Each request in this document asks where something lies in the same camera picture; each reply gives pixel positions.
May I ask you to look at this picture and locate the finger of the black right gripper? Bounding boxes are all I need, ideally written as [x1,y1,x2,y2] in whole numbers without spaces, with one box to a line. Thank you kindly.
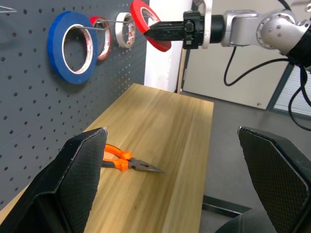
[148,20,187,31]
[145,29,188,42]

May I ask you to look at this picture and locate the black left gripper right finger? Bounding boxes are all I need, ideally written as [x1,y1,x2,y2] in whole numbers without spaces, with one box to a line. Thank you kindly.
[238,126,311,233]

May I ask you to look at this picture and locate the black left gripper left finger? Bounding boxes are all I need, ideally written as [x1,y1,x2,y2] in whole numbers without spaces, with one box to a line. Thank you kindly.
[0,127,109,233]

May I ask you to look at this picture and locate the large red tape roll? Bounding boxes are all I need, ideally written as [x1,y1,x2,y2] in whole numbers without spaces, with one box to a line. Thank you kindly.
[129,0,172,52]

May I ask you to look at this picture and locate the orange handled needle-nose pliers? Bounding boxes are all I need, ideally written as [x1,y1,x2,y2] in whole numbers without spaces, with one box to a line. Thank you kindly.
[101,143,165,174]

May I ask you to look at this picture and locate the white tape roll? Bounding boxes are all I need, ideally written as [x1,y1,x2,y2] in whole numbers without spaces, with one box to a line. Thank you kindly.
[115,12,136,49]

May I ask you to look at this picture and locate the small red tape roll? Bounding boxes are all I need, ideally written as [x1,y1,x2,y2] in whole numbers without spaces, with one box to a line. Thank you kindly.
[89,16,113,61]

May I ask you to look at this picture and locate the grey metal pegboard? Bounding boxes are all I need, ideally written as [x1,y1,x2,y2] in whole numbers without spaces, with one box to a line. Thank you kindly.
[0,0,150,212]

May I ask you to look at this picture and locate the blue tape roll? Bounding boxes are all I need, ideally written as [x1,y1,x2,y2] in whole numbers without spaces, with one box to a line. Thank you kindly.
[47,11,99,85]

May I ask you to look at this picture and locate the grey rounded left leg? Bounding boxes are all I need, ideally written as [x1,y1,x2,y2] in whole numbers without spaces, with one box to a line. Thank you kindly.
[213,208,276,233]

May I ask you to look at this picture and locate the window with blinds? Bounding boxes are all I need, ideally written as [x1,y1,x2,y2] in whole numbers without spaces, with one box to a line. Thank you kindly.
[267,64,311,119]

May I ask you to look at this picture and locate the metal pliers holder hook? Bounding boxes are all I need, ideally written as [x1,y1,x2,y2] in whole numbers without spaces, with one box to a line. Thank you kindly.
[0,4,18,14]

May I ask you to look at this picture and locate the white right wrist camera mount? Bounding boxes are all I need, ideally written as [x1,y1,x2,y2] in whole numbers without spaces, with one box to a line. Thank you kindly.
[193,0,213,50]

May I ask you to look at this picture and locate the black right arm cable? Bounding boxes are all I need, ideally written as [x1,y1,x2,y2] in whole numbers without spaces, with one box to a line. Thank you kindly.
[223,0,311,133]

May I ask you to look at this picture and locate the metal wire peg hook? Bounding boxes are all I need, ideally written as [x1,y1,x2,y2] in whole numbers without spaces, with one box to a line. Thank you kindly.
[96,19,136,25]
[80,24,109,32]

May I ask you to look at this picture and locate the black table frame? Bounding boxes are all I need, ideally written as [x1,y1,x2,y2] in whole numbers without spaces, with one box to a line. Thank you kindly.
[202,195,253,218]

